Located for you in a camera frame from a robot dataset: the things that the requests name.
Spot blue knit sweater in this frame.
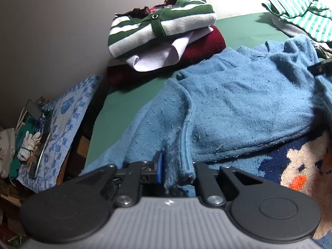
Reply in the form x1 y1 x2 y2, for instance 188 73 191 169
84 35 331 193

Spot teal white striped shirt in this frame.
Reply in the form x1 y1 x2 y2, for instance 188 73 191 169
262 0 331 43

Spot grey garment under striped shirt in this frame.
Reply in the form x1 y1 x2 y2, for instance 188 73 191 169
270 14 331 48

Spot blue patterned white cloth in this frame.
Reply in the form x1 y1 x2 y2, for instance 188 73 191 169
16 75 101 193

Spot white work gloves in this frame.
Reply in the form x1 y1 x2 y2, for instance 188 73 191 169
17 131 42 161

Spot dark red folded garment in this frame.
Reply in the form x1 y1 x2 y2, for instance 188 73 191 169
107 25 226 87

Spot white printed cloth bag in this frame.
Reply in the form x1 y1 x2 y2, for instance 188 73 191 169
0 128 15 179

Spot white folded garment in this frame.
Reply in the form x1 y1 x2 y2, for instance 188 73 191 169
126 26 213 73

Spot green white striped polo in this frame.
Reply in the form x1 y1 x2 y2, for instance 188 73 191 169
108 0 217 59

